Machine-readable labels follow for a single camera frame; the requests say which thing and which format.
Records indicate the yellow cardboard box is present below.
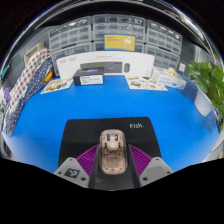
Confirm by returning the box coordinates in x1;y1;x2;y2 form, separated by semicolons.
103;34;137;52

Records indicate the green plant in white pot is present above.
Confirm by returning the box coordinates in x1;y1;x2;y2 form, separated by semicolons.
188;59;224;131

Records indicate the small illustrated sticker sheet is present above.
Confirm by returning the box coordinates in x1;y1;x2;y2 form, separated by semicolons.
40;77;74;95

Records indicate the dark overhead shelf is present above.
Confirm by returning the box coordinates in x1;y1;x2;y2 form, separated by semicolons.
33;1;201;28

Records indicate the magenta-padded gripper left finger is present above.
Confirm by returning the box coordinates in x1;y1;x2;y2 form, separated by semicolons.
53;143;102;190

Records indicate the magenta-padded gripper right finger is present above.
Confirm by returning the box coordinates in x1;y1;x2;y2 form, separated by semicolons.
125;143;174;189

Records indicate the patterned checkered cloth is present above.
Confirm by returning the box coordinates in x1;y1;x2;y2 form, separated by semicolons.
2;48;54;138

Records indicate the large illustrated sticker sheet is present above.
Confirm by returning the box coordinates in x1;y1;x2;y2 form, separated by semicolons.
125;75;169;92

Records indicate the black mouse pad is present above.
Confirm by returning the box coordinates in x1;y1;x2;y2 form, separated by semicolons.
58;116;163;191

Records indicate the white keyboard packaging box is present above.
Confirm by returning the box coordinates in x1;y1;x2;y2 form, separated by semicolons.
54;50;156;79

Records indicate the small yellow object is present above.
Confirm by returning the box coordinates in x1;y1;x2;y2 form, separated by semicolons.
44;70;54;83

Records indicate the transparent pink computer mouse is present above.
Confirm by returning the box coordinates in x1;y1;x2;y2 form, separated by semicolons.
99;128;128;175

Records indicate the small black box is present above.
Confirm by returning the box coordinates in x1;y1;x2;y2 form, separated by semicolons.
72;66;105;87

